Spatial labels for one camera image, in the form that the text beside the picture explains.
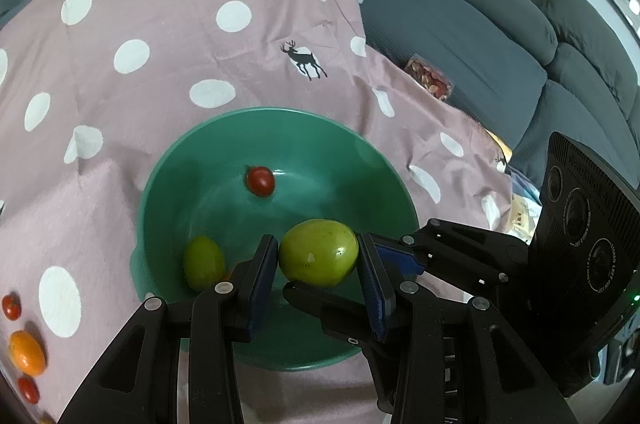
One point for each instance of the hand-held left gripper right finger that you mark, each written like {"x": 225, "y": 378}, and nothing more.
{"x": 375, "y": 289}

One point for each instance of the clear snack packet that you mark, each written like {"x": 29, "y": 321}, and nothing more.
{"x": 430, "y": 78}

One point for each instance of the large green jujube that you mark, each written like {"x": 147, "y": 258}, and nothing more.
{"x": 318, "y": 252}

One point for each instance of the small green jujube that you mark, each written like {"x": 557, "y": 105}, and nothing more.
{"x": 204, "y": 263}

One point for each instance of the green plastic bowl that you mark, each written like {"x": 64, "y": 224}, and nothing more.
{"x": 310, "y": 143}

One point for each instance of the grey sofa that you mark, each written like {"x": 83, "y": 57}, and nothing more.
{"x": 450, "y": 13}

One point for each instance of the light patterned cloth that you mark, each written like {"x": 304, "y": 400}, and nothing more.
{"x": 525, "y": 204}

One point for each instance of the red cherry tomato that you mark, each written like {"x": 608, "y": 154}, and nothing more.
{"x": 10, "y": 306}
{"x": 260, "y": 181}
{"x": 28, "y": 390}

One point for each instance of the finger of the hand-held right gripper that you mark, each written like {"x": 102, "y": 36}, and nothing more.
{"x": 330, "y": 311}
{"x": 400, "y": 256}

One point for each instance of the orange kumquat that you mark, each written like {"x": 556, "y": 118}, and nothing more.
{"x": 27, "y": 352}

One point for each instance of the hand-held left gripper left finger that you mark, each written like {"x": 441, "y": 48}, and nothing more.
{"x": 262, "y": 284}

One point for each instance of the pink polka dot blanket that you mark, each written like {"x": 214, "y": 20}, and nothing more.
{"x": 200, "y": 33}

